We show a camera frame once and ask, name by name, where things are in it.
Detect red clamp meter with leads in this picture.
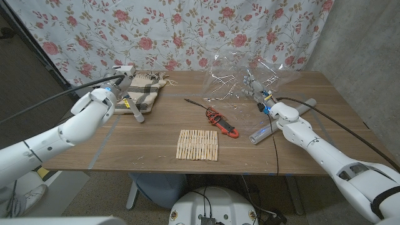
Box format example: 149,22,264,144
205,107,240,139

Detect blue-grey seat under table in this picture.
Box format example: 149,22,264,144
128,173,188,209

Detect floral rose backdrop cloth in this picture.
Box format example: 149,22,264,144
4,0,335,88

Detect beige plaid fringed cloth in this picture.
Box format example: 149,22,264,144
114,72,168,115

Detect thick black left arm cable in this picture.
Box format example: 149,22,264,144
0,74,126,124

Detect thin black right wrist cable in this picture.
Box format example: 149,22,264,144
265,112,280,176

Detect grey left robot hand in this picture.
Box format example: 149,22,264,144
102,73,134,101

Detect clear plastic bag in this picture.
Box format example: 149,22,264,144
201,51,303,129

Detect dark partition panel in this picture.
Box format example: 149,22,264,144
0,4,79,148

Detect long clear plastic tube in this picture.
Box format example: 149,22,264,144
249,97,318,146

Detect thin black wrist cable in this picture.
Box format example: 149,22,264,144
265,112,280,176
7,179,18,218

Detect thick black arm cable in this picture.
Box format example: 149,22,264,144
0,74,126,124
276,96,400,173

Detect person's white shoe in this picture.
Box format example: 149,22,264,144
23,184,48,213

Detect white floor platform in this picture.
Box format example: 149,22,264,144
15,170,90,218

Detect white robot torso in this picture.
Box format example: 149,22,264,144
168,186,259,225

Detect yellow and black floor object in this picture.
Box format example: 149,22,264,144
36,167,59,183

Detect grey table leg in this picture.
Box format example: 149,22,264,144
286,175,304,216

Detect person's grey trouser leg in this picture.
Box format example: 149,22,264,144
0,184,28,219

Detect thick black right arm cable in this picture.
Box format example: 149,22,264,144
276,96,400,173

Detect white seat leg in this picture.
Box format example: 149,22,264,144
126,181,140,210

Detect black test probe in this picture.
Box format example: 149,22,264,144
183,98,209,110

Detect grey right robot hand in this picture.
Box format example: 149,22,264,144
241,74,278,109

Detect thin black left wrist cable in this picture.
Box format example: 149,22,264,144
7,179,18,218

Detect black floor cable bundle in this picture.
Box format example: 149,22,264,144
240,174,288,225

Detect white power strip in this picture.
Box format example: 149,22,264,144
111,64,137,78

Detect grey tape strip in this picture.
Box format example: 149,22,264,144
162,92,209,97
88,117,121,170

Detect wooden clothespin row mat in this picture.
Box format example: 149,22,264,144
175,129,219,162

